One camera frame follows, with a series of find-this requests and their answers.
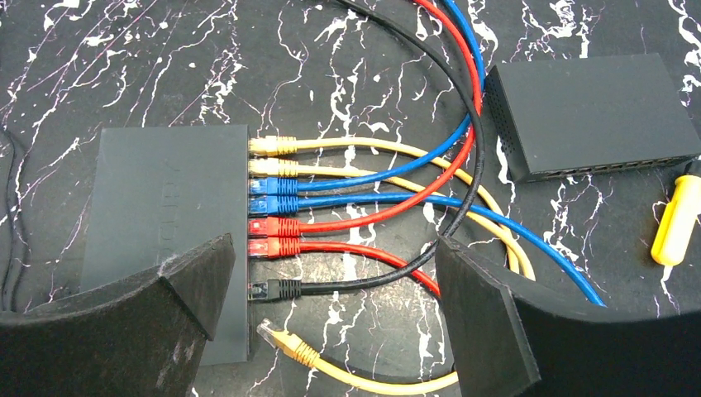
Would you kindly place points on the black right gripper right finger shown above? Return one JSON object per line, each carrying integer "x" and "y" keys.
{"x": 511, "y": 336}

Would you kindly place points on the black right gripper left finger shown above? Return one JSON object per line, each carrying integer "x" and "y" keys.
{"x": 143, "y": 335}

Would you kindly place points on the black network switch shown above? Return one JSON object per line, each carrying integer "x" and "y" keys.
{"x": 161, "y": 191}
{"x": 596, "y": 115}

